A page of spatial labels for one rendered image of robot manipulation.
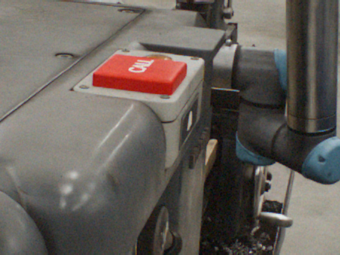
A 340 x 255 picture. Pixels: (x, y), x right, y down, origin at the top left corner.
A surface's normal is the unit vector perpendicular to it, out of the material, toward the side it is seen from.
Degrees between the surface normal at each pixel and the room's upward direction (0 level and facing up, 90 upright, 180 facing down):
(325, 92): 92
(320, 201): 0
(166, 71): 0
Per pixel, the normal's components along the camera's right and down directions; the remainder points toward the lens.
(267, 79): -0.23, 0.29
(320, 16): 0.15, 0.39
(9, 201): 0.56, -0.73
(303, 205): 0.06, -0.94
